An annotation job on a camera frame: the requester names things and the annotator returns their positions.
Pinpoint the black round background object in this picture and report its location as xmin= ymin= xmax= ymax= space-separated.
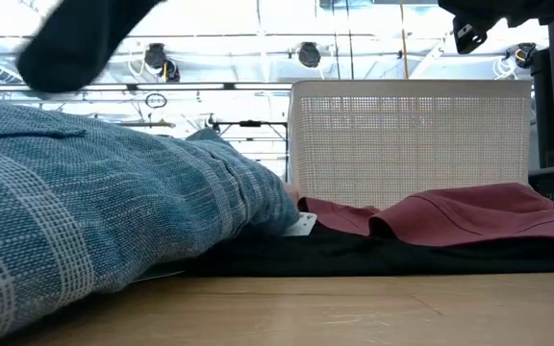
xmin=514 ymin=41 xmax=539 ymax=70
xmin=142 ymin=42 xmax=169 ymax=70
xmin=296 ymin=40 xmax=323 ymax=69

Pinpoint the yellow floor cable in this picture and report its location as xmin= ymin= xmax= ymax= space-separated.
xmin=397 ymin=0 xmax=411 ymax=81

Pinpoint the dark navy sock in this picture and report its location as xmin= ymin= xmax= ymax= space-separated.
xmin=15 ymin=0 xmax=164 ymax=94

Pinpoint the black cloth garment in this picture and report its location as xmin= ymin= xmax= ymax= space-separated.
xmin=151 ymin=221 xmax=554 ymax=279

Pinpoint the white perforated plastic basket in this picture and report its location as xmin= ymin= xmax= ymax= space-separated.
xmin=287 ymin=79 xmax=534 ymax=210

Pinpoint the wire mesh basket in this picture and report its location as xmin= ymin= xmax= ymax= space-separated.
xmin=0 ymin=82 xmax=292 ymax=105

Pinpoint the maroon cloth garment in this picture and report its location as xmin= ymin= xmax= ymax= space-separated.
xmin=298 ymin=182 xmax=554 ymax=248

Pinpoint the white paper label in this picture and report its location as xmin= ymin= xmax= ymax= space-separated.
xmin=283 ymin=211 xmax=318 ymax=238

